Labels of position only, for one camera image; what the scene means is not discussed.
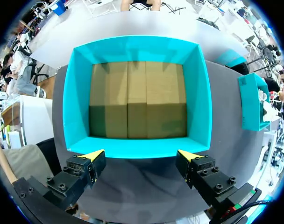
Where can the person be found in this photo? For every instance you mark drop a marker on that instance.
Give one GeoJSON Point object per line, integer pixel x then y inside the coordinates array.
{"type": "Point", "coordinates": [23, 81]}

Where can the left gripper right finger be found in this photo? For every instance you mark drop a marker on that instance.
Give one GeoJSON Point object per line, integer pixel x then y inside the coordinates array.
{"type": "Point", "coordinates": [207, 177]}

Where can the teal box lid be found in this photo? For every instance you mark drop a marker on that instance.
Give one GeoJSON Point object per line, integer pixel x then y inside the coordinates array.
{"type": "Point", "coordinates": [233, 57]}

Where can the white shoe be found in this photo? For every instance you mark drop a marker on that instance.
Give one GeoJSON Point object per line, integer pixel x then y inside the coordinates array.
{"type": "Point", "coordinates": [267, 112]}

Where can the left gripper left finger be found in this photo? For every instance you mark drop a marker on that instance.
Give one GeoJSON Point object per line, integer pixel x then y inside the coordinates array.
{"type": "Point", "coordinates": [74, 177]}

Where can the large open teal box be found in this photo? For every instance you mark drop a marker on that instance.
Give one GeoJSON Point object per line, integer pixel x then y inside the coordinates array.
{"type": "Point", "coordinates": [195, 98]}

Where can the person's legs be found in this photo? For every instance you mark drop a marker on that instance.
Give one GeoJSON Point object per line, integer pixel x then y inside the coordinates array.
{"type": "Point", "coordinates": [153, 4]}

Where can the small teal box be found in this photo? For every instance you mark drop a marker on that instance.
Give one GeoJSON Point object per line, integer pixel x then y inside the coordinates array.
{"type": "Point", "coordinates": [249, 102]}

